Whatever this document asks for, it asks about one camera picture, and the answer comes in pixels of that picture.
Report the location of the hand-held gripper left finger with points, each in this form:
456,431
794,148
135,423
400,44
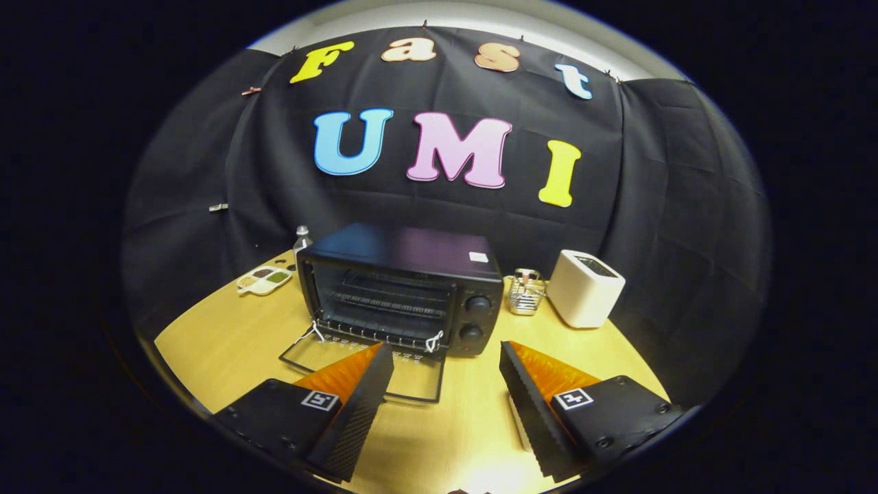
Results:
357,412

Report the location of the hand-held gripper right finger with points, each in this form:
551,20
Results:
535,412

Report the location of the black toaster oven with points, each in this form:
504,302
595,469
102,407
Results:
411,250

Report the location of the white pop-up toaster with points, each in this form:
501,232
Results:
583,295

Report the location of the white plastic tray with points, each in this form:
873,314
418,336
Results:
519,429

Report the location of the divided dish of spices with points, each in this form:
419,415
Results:
264,280

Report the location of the clear plastic bottle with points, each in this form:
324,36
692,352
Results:
302,241

